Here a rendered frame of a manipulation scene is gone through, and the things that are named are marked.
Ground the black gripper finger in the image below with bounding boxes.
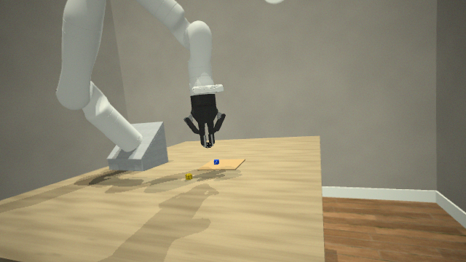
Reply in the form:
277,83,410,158
184,112,207,147
207,111,226,146

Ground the tan square mat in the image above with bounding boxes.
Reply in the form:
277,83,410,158
198,159,245,170

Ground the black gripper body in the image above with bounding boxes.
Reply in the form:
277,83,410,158
190,94,218,124

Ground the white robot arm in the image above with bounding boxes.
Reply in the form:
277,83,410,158
56,0,224,152

